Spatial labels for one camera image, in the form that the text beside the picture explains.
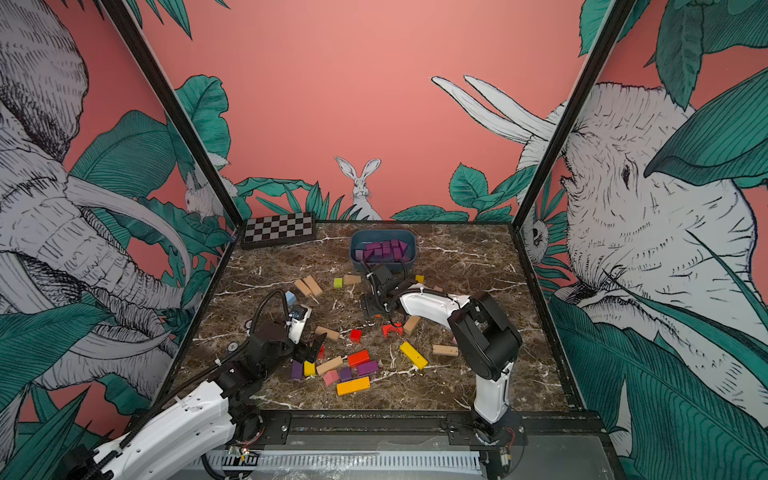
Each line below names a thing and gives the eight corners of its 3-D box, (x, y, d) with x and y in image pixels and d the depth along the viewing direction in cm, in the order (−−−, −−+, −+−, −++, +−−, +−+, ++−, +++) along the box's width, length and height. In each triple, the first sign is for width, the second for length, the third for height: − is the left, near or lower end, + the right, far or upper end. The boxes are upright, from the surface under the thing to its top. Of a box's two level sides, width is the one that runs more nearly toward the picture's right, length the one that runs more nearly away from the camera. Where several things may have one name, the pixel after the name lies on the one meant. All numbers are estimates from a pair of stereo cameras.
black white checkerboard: (245, 249, 114) (241, 244, 111) (249, 223, 123) (246, 217, 120) (315, 240, 117) (314, 235, 115) (314, 215, 126) (313, 209, 124)
